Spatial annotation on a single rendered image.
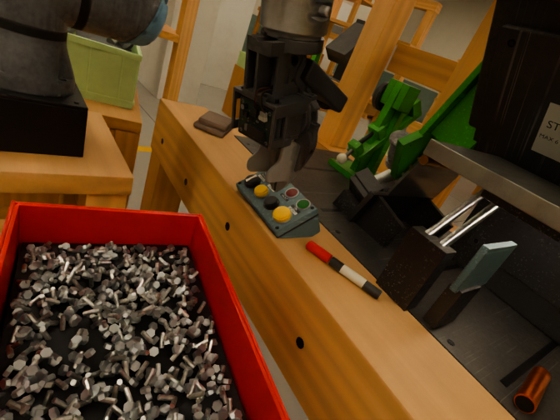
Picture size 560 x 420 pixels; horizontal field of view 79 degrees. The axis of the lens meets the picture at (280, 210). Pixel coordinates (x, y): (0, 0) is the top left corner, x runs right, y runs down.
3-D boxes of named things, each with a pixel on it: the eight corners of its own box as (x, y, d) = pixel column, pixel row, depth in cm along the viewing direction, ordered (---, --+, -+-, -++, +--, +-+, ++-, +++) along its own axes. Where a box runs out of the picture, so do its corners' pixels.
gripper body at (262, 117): (228, 132, 43) (234, 27, 36) (276, 119, 49) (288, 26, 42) (271, 157, 39) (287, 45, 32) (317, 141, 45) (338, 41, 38)
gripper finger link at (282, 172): (252, 200, 48) (259, 140, 42) (281, 187, 52) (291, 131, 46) (267, 212, 46) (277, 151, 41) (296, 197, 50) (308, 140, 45)
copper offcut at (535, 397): (527, 417, 39) (540, 407, 38) (508, 401, 41) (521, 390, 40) (543, 386, 46) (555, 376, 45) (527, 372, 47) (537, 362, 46)
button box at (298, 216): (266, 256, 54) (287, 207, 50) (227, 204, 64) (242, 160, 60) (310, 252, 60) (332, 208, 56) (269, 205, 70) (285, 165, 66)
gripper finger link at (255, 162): (237, 190, 49) (242, 131, 44) (267, 178, 53) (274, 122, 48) (252, 200, 48) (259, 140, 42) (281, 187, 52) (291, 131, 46)
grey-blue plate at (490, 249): (430, 330, 47) (493, 252, 41) (419, 319, 48) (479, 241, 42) (462, 317, 53) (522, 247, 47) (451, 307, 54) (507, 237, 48)
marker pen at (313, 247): (378, 297, 49) (384, 289, 49) (375, 302, 48) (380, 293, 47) (308, 246, 55) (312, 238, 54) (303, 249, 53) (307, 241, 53)
